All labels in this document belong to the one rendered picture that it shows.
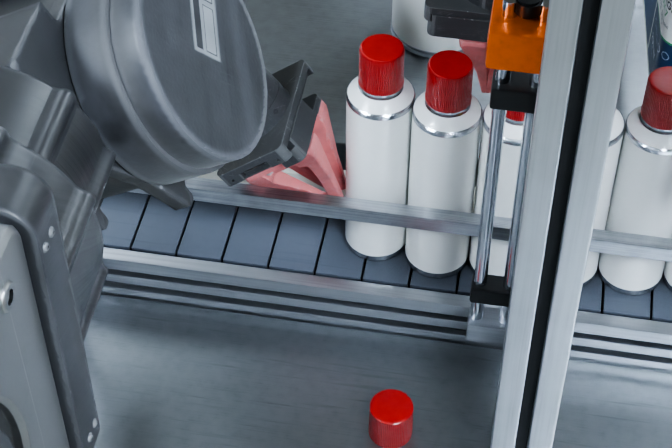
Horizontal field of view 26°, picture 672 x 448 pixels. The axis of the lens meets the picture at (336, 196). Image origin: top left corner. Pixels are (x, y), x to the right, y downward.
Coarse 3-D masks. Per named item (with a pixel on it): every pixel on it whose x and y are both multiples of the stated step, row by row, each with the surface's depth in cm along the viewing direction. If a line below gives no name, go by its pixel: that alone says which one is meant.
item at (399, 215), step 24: (144, 192) 114; (192, 192) 113; (216, 192) 112; (240, 192) 112; (264, 192) 112; (288, 192) 112; (336, 216) 112; (360, 216) 111; (384, 216) 111; (408, 216) 110; (432, 216) 110; (456, 216) 110; (600, 240) 109; (624, 240) 109; (648, 240) 109
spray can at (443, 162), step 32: (448, 64) 104; (448, 96) 104; (416, 128) 107; (448, 128) 105; (480, 128) 108; (416, 160) 109; (448, 160) 107; (416, 192) 111; (448, 192) 110; (416, 256) 116; (448, 256) 115
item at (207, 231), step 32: (128, 192) 124; (128, 224) 121; (160, 224) 121; (192, 224) 121; (224, 224) 121; (256, 224) 121; (288, 224) 121; (320, 224) 121; (192, 256) 119; (224, 256) 119; (256, 256) 118; (288, 256) 118; (320, 256) 118; (352, 256) 118; (416, 288) 117; (448, 288) 116; (608, 288) 116
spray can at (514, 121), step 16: (512, 112) 104; (512, 128) 105; (480, 144) 108; (512, 144) 105; (480, 160) 109; (512, 160) 106; (480, 176) 110; (512, 176) 107; (480, 192) 111; (512, 192) 109; (480, 208) 112; (496, 208) 110; (512, 208) 110; (496, 240) 113; (496, 256) 114; (496, 272) 115
